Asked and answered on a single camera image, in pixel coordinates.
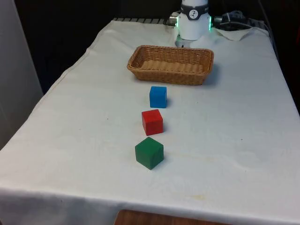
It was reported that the black cable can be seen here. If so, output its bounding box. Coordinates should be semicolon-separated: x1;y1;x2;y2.
217;11;254;31

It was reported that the wicker basket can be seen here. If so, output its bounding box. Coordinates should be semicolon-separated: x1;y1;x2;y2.
127;45;215;86

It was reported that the red cube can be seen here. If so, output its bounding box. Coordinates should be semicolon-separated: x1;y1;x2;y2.
141;109;164;136

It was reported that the green cube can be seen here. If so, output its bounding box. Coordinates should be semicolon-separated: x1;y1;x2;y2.
135;136;165;171

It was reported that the blue cube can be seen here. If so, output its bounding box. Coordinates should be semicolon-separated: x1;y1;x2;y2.
149;86;168;109

